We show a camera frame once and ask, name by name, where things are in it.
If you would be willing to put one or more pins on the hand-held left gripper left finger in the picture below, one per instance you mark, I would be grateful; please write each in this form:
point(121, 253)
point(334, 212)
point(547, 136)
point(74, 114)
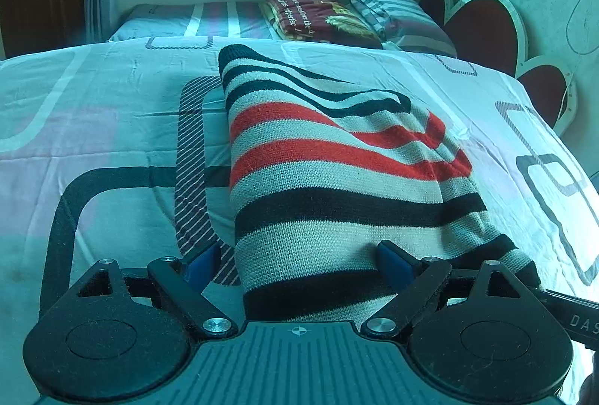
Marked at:
point(202, 268)

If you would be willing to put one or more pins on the pale patterned bed sheet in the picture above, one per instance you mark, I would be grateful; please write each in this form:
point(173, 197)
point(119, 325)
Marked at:
point(117, 115)

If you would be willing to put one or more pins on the long purple striped pillow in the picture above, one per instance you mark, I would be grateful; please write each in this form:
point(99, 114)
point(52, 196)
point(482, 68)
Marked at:
point(196, 19)

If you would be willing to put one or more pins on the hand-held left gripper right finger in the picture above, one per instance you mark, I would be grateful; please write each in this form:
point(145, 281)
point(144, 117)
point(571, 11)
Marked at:
point(394, 262)

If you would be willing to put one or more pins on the black red white striped sweater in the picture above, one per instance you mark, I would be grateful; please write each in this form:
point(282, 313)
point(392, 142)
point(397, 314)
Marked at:
point(327, 199)

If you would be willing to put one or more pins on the red folded blanket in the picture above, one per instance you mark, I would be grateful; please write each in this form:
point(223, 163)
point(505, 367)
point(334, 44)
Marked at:
point(323, 19)

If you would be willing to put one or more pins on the grey striped pillow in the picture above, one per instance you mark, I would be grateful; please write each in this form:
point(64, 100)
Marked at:
point(402, 19)

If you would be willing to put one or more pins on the heart-shaped red headboard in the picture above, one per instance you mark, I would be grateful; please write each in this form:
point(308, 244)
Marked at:
point(486, 30)

